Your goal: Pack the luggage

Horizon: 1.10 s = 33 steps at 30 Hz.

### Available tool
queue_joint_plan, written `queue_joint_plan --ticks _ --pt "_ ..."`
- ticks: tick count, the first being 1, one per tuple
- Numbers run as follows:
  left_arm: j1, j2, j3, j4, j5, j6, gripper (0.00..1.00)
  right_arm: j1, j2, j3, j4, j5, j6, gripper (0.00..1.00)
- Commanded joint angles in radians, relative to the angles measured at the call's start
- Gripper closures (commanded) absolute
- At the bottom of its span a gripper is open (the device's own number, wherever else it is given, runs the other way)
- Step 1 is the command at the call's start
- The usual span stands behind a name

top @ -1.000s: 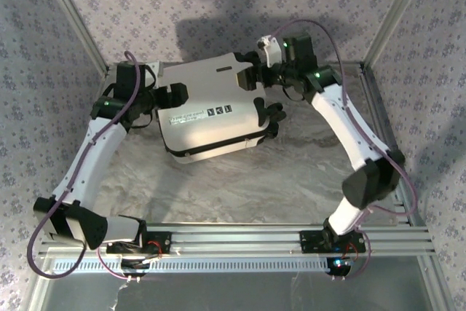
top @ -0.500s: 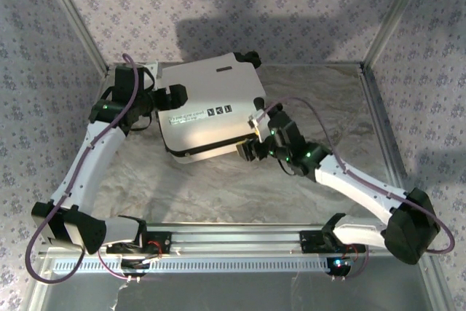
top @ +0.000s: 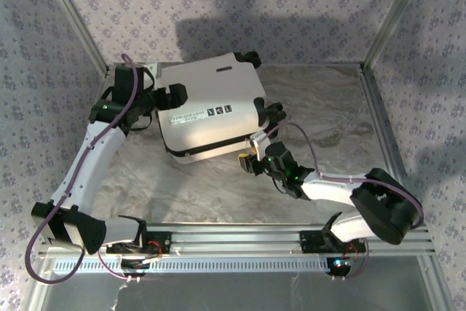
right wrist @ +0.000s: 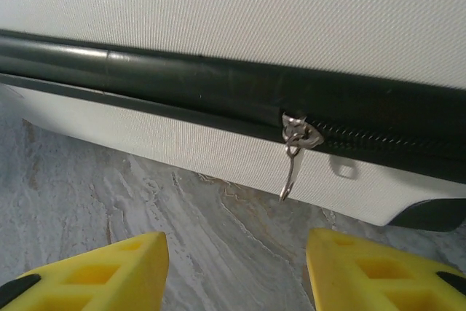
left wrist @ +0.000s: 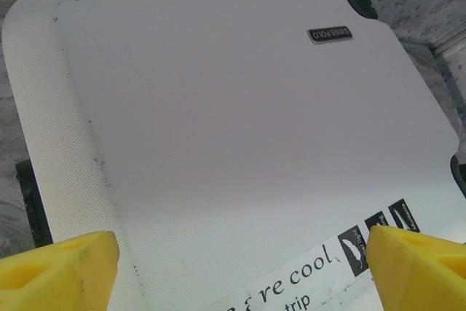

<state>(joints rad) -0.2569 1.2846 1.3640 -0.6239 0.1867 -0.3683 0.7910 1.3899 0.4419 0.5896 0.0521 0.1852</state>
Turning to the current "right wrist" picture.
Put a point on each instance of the silver metal zipper pull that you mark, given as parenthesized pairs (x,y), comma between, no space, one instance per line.
(308,136)

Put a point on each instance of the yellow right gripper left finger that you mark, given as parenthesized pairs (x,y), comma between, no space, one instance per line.
(145,256)

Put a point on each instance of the white hard-shell suitcase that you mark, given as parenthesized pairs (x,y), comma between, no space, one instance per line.
(218,16)

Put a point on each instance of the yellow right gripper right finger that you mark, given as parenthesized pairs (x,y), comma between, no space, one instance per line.
(335,263)

